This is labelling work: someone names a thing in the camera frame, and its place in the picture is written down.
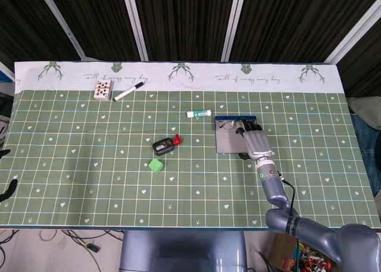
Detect left robot hand black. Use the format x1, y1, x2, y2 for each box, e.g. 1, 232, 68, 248
0, 148, 18, 204

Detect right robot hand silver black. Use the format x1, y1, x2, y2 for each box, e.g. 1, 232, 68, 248
235, 118, 274, 163

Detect blue folding glasses case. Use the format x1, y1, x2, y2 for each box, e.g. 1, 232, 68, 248
214, 115, 257, 154

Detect thin metal frame eyeglasses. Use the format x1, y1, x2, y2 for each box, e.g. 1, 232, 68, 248
218, 120, 243, 132

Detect white green glue stick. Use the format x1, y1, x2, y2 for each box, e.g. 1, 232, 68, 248
186, 108, 213, 118

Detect black ink bottle red cap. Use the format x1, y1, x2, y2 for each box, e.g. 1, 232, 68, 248
152, 133, 183, 157

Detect green cube block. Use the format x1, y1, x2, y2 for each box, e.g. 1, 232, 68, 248
148, 158, 164, 174

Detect green checkered tablecloth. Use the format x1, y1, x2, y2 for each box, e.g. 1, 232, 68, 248
0, 60, 377, 233

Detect blue denim fabric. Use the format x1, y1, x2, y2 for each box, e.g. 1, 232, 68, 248
351, 114, 381, 197

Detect olive green fabric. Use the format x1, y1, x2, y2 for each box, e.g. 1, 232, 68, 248
347, 96, 381, 118

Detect deck of playing cards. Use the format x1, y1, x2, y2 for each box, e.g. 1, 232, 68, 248
93, 79, 115, 101

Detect grey robot torso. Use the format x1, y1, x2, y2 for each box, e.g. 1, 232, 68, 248
118, 230, 248, 272

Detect white marker black cap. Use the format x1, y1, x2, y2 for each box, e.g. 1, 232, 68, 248
112, 82, 144, 102

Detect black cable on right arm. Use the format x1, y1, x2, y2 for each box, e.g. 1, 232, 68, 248
278, 176, 301, 272

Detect black floor cable bundle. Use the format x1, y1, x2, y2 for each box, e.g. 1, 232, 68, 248
0, 229, 123, 272

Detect white metal partition post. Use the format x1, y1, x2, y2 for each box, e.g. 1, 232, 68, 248
324, 0, 381, 65
220, 0, 245, 62
121, 0, 149, 61
37, 0, 87, 61

